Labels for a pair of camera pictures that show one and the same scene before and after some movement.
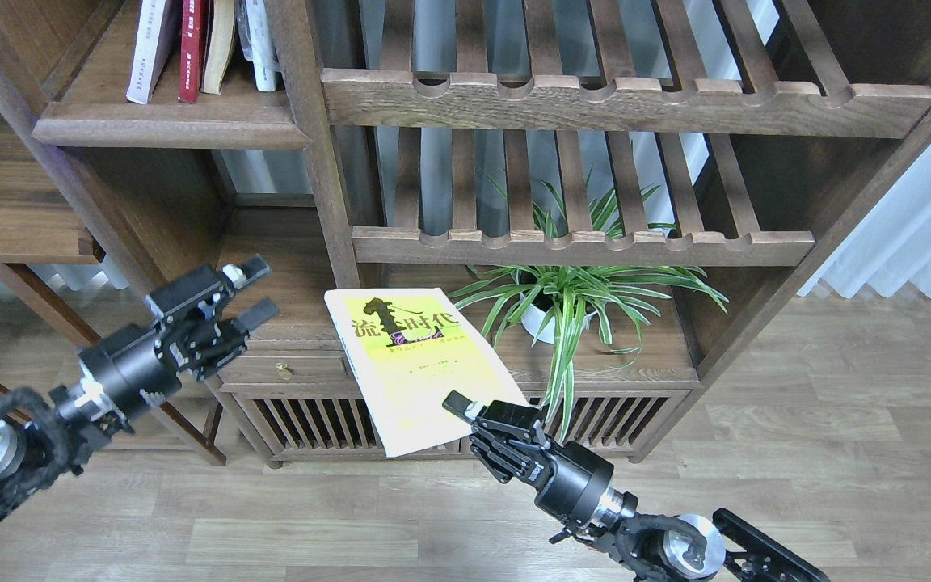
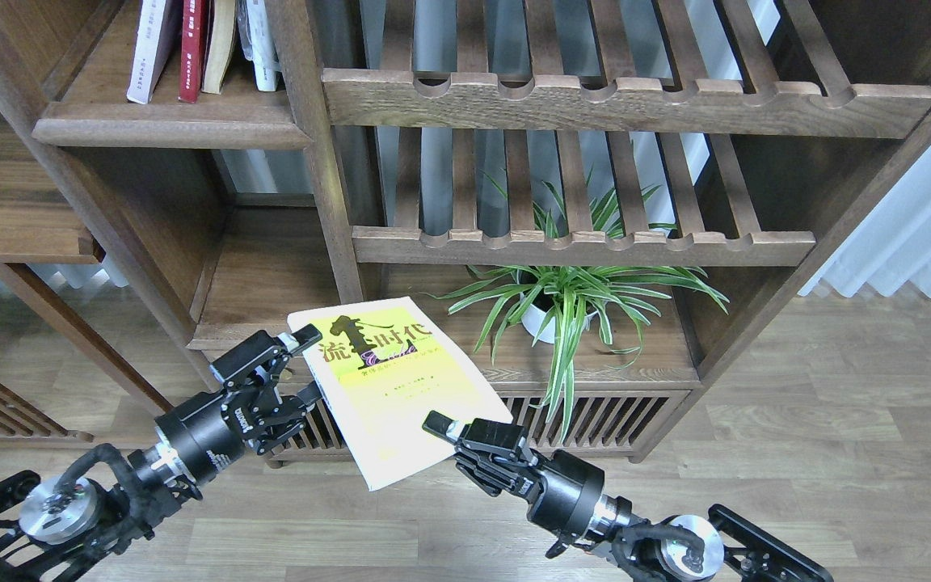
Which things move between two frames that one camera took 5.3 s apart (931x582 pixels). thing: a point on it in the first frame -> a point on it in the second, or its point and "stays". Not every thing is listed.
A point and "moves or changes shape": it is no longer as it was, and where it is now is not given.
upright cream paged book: x=220 y=37 stays
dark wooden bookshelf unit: x=620 y=191 stays
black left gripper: x=132 y=369 -> x=199 y=437
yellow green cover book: x=409 y=348 moves or changes shape
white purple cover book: x=158 y=23 stays
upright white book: x=257 y=42 stays
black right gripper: x=570 y=483 -> x=563 y=490
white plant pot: x=541 y=323 stays
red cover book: x=192 y=43 stays
